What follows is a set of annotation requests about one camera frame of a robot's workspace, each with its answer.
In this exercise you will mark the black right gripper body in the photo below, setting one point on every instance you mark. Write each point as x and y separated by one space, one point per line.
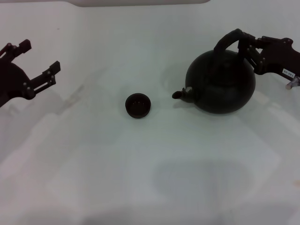
276 56

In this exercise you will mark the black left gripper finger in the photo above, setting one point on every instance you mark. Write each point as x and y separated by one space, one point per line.
16 48
45 78

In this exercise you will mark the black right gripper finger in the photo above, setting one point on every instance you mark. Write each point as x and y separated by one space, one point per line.
253 40
252 57

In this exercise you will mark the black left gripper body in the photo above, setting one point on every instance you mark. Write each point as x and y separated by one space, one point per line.
11 82

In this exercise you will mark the black round teapot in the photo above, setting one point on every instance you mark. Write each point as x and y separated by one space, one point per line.
220 86

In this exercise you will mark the small dark teacup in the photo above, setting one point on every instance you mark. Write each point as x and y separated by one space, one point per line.
137 106

